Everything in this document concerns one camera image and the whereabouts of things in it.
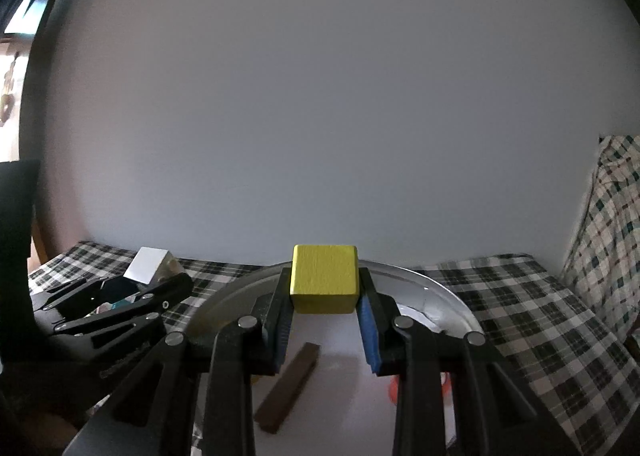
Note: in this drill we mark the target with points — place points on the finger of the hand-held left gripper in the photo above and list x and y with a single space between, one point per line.
75 296
150 298

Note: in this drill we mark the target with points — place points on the brown wooden stick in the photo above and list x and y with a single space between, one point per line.
290 386

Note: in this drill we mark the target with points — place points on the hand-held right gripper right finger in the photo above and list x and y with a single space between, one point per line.
370 336

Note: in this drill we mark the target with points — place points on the yellow wooden cube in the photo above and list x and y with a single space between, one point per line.
325 276

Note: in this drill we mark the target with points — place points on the plaid pillow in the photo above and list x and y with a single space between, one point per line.
605 236

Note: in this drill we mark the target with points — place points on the blue round metal tin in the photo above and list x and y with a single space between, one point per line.
340 371

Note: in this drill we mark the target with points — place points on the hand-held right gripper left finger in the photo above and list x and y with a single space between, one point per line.
280 331

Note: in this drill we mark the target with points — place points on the white tan toy block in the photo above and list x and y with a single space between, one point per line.
147 266

